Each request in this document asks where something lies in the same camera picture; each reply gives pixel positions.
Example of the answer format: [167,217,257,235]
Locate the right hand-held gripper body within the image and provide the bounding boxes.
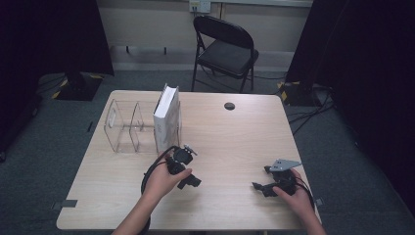
[269,159,302,196]

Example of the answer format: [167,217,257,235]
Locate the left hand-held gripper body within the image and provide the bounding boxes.
[165,144,199,174]

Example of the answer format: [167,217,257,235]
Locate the white book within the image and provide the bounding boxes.
[152,83,181,155]

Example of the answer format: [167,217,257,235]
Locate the clear acrylic book rack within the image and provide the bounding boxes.
[103,98,182,155]

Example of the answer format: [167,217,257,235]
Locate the person's right hand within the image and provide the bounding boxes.
[272,168,316,220]

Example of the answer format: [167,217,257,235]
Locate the person's left hand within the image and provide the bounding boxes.
[142,159,194,200]

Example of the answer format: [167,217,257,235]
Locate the stand base with striped tape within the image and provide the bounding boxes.
[277,80,316,107]
[52,72,105,102]

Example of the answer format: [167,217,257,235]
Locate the black folding chair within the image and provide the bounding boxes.
[190,15,260,94]

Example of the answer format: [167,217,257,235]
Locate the black curtain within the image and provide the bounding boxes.
[285,0,415,210]
[0,0,115,155]

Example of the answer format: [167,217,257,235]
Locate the black floor cables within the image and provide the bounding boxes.
[287,86,336,136]

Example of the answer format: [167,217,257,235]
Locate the white wall socket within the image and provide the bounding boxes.
[189,0,211,14]

